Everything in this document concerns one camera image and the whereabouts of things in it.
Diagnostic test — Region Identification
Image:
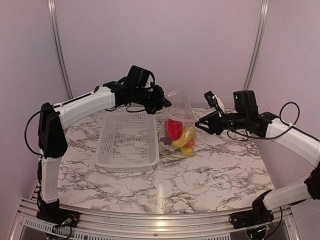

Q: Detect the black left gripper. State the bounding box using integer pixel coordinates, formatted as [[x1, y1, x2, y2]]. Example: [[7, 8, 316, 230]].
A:
[[132, 84, 171, 114]]

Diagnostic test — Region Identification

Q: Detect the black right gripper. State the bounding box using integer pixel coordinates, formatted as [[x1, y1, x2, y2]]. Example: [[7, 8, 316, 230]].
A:
[[194, 110, 248, 136]]

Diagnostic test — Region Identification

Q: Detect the yellow toy corn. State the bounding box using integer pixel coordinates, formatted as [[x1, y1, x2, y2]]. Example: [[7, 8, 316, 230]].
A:
[[180, 147, 194, 156], [172, 126, 196, 148]]

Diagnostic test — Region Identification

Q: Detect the red toy bell pepper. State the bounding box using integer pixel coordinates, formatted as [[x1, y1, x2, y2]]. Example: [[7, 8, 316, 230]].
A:
[[164, 119, 183, 141]]

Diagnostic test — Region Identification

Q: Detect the clear zip top bag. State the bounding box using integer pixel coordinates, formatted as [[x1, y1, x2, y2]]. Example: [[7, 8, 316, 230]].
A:
[[158, 90, 197, 156]]

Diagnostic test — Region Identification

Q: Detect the purple toy grape bunch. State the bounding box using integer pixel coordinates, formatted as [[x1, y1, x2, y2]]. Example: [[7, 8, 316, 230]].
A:
[[159, 136, 172, 146]]

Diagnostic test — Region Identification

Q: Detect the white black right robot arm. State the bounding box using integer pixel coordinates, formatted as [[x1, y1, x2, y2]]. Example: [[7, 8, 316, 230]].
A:
[[195, 90, 320, 224]]

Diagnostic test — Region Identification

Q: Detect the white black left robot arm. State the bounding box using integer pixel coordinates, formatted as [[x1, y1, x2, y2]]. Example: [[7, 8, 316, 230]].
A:
[[38, 81, 172, 223]]

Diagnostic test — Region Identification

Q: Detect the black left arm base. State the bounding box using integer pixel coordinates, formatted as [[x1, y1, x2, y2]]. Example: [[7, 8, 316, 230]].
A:
[[36, 197, 80, 228]]

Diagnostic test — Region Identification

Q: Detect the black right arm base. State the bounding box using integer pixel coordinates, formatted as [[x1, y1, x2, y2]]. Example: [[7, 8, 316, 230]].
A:
[[228, 190, 275, 229]]

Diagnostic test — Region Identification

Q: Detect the white perforated plastic basket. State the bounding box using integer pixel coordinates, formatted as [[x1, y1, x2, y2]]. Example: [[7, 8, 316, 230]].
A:
[[96, 112, 160, 173]]

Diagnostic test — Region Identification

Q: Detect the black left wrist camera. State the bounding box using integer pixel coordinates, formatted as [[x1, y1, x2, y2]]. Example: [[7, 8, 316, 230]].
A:
[[123, 65, 156, 89]]

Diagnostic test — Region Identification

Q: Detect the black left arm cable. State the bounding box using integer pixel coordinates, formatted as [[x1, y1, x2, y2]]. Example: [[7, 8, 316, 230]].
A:
[[24, 86, 100, 157]]

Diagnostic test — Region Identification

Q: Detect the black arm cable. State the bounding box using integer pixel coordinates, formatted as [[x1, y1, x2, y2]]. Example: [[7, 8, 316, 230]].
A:
[[213, 101, 301, 141], [24, 86, 100, 157]]

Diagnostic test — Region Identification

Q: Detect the aluminium right frame post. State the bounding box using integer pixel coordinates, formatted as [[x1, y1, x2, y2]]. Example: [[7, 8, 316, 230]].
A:
[[243, 0, 270, 90]]

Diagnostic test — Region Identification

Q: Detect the aluminium frame post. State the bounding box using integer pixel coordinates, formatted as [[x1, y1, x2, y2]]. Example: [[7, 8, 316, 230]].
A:
[[243, 0, 270, 90], [47, 0, 74, 100]]

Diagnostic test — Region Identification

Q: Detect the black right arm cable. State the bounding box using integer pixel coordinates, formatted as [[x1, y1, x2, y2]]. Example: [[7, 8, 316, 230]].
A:
[[213, 101, 301, 141]]

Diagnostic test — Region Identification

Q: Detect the aluminium front frame rail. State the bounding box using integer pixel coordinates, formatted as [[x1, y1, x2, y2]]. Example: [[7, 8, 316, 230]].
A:
[[7, 197, 301, 240]]

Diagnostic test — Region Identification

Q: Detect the aluminium left frame post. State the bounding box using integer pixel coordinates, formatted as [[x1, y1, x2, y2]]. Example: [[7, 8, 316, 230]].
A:
[[47, 0, 74, 100]]

